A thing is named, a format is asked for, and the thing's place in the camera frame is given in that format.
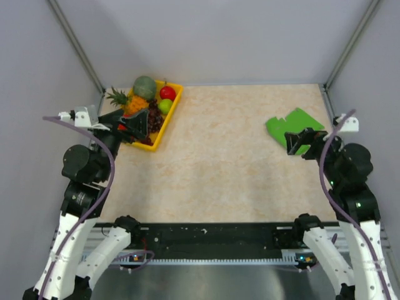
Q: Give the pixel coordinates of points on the red apple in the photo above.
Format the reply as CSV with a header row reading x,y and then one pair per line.
x,y
167,92

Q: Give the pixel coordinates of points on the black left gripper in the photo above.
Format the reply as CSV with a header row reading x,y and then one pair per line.
x,y
137,124

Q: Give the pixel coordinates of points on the yellow plastic tray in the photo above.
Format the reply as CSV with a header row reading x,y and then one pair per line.
x,y
156,138

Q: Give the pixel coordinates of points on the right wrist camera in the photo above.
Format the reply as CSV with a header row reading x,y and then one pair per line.
x,y
350,124

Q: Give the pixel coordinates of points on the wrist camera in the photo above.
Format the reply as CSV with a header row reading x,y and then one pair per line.
x,y
350,124
81,116

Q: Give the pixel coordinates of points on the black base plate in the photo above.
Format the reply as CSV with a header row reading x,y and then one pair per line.
x,y
223,253

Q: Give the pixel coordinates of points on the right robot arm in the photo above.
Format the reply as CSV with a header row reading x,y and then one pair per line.
x,y
343,172

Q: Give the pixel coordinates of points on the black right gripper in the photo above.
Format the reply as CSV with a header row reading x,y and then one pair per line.
x,y
308,134

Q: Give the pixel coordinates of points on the pineapple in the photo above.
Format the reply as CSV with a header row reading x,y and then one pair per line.
x,y
129,103

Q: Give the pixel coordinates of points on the aluminium frame rail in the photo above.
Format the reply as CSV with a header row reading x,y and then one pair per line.
x,y
254,236

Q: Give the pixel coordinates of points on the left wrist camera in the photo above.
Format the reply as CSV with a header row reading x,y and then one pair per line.
x,y
81,116

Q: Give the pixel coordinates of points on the green paper box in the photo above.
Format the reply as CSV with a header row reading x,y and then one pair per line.
x,y
295,122

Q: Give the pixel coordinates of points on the green apple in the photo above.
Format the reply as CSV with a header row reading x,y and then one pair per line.
x,y
165,106

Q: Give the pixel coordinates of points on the green melon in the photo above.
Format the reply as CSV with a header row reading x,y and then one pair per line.
x,y
145,87

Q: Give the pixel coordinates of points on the purple grape bunch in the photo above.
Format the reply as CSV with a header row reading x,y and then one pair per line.
x,y
155,122

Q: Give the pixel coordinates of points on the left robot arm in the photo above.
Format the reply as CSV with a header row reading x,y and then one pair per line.
x,y
91,171

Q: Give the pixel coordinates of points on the white slotted cable duct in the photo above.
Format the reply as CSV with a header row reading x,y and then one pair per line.
x,y
288,258

